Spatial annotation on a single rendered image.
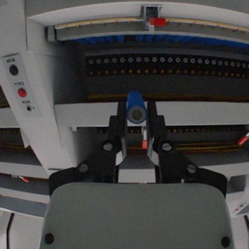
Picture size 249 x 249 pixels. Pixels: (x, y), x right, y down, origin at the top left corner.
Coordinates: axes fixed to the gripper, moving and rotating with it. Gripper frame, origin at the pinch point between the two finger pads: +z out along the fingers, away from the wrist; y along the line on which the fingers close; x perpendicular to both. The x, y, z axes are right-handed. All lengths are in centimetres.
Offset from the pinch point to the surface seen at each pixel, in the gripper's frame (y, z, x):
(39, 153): -23.8, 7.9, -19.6
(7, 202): -78, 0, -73
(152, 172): 4.5, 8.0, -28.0
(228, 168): 27.2, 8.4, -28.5
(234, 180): 44, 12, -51
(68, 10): -8.9, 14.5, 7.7
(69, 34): -11.0, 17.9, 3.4
